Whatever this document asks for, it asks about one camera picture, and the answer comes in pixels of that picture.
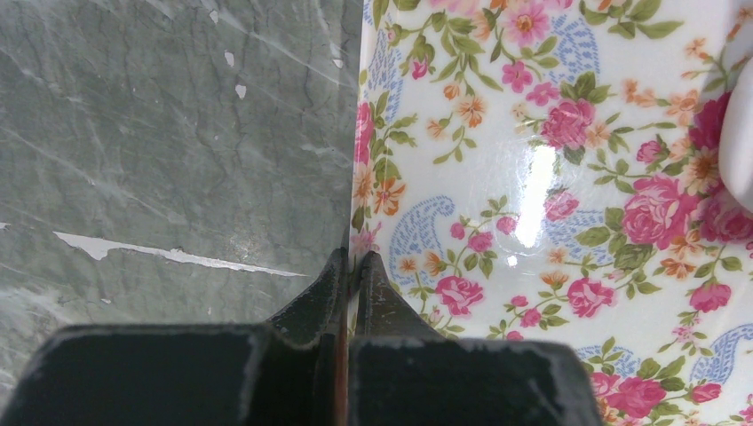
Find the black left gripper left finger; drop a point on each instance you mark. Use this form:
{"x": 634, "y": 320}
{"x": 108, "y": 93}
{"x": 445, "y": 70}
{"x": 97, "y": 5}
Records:
{"x": 286, "y": 370}

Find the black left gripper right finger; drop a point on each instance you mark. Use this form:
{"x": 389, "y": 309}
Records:
{"x": 403, "y": 372}

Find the floral print tray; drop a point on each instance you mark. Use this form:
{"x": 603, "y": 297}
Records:
{"x": 548, "y": 170}

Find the white dough lump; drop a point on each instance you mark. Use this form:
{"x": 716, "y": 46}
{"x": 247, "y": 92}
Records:
{"x": 735, "y": 148}

